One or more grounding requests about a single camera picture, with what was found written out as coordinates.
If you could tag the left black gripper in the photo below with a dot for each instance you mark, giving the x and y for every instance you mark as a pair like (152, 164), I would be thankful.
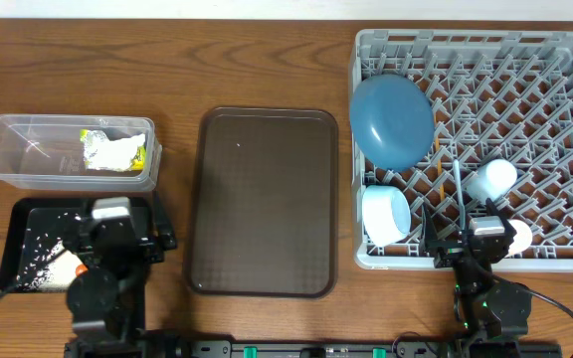
(155, 251)

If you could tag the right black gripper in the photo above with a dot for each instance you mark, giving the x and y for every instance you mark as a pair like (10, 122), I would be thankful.
(431, 237)

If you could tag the orange carrot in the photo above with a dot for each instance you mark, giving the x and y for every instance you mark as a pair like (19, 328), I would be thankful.
(81, 269)

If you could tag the light blue cup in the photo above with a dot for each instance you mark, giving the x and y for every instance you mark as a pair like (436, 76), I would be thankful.
(492, 181)

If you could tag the light blue plastic knife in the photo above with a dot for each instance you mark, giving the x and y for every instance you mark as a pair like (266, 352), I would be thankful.
(460, 197)

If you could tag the pink cup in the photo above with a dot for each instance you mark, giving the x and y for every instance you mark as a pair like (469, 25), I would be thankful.
(522, 239)

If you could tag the foil snack wrapper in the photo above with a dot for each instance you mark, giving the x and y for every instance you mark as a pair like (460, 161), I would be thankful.
(90, 146)

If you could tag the light blue bowl with rice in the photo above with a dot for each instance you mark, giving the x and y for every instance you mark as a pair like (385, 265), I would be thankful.
(386, 215)

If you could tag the white tissue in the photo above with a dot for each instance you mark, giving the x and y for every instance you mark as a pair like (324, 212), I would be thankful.
(117, 156)

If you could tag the dark blue plate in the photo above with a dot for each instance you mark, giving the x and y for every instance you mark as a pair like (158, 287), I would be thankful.
(392, 122)

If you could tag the wooden chopstick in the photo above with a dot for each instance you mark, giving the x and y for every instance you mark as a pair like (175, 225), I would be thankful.
(439, 163)

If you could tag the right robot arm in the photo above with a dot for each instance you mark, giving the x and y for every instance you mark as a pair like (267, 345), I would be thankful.
(494, 313)

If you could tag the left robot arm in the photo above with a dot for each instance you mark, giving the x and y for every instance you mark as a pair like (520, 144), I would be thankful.
(108, 307)

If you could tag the grey plastic dishwasher rack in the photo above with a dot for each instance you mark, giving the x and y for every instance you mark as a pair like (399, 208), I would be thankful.
(496, 94)

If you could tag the pile of white rice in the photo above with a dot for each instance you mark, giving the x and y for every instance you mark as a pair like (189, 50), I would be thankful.
(45, 265)

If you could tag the black tray bin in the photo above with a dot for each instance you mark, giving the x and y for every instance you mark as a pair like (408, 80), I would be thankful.
(18, 221)

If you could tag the clear plastic bin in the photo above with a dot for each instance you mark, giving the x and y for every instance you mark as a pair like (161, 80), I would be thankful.
(69, 152)

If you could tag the brown serving tray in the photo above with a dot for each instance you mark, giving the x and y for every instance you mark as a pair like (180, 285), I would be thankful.
(265, 197)

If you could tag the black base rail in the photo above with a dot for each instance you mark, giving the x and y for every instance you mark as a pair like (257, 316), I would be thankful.
(397, 349)

